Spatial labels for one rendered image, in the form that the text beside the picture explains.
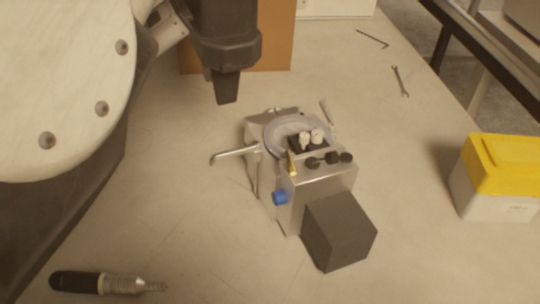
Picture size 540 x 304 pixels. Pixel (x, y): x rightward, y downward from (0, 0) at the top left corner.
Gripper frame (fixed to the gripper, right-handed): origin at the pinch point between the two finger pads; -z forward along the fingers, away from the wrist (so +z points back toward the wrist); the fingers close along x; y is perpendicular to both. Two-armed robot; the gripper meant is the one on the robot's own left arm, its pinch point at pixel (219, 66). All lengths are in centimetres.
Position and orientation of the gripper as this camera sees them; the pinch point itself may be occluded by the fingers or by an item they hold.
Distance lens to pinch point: 41.6
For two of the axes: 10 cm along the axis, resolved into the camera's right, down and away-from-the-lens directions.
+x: -3.8, -6.6, 6.5
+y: -9.2, 2.3, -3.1
